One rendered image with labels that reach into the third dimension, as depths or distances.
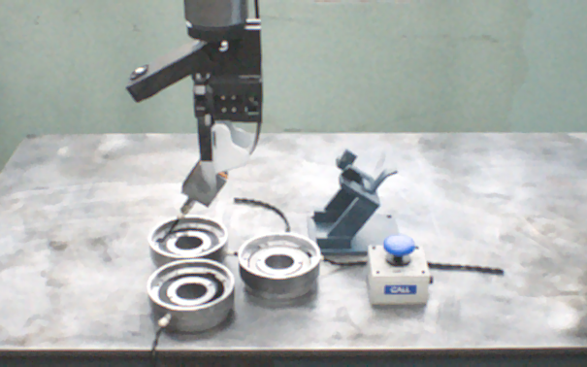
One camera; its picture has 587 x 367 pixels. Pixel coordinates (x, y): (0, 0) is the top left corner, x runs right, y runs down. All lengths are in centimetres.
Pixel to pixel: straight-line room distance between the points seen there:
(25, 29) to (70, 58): 16
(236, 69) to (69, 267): 36
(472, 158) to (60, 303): 72
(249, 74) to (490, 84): 183
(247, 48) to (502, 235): 47
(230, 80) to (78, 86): 181
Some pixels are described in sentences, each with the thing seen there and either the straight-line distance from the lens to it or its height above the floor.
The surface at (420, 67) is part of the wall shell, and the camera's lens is 267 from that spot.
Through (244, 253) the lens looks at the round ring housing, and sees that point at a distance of 107.
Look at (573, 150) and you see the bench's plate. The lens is 149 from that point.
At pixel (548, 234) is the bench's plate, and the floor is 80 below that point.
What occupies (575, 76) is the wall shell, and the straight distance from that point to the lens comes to 281.
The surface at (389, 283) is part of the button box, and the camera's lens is 101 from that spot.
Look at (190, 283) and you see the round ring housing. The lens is 103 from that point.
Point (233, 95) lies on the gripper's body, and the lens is 97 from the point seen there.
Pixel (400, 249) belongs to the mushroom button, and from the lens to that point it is 101.
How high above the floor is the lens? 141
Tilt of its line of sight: 28 degrees down
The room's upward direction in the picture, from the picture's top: straight up
